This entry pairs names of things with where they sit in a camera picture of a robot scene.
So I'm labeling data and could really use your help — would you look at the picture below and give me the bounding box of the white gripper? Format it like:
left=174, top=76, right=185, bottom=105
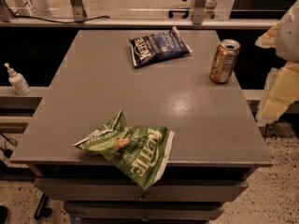
left=255, top=0, right=299, bottom=125

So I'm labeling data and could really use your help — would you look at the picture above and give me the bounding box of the green jalapeno chip bag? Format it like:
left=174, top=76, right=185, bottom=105
left=74, top=111, right=175, bottom=190

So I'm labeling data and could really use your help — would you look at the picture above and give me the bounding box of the blue chip bag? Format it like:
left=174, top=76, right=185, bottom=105
left=129, top=26, right=192, bottom=68

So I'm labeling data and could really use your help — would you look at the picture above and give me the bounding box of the gold soda can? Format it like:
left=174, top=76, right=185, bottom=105
left=209, top=39, right=240, bottom=84

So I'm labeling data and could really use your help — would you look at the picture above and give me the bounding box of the grey lower drawer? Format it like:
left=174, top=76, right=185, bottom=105
left=64, top=202, right=223, bottom=221

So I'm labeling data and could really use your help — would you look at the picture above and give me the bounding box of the grey drawer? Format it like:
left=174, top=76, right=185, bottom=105
left=64, top=202, right=223, bottom=221
left=35, top=178, right=248, bottom=203

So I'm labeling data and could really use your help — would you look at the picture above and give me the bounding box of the white pump bottle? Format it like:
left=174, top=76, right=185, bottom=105
left=5, top=63, right=31, bottom=95

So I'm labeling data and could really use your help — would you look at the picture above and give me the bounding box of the grey top drawer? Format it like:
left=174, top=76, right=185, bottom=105
left=35, top=178, right=248, bottom=203

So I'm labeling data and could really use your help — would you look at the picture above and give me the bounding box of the metal bracket right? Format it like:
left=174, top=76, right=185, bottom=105
left=191, top=0, right=206, bottom=24

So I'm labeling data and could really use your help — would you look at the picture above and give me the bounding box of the metal bracket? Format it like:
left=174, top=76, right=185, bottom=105
left=70, top=0, right=87, bottom=22
left=191, top=0, right=206, bottom=24

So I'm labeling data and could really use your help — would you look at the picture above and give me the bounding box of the metal bracket left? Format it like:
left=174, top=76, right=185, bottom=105
left=70, top=0, right=87, bottom=22

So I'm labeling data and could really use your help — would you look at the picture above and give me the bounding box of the black cable on shelf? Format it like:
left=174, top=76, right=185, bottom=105
left=12, top=14, right=110, bottom=24

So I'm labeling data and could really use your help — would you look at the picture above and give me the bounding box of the black cable at left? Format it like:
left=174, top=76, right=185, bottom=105
left=0, top=132, right=19, bottom=161

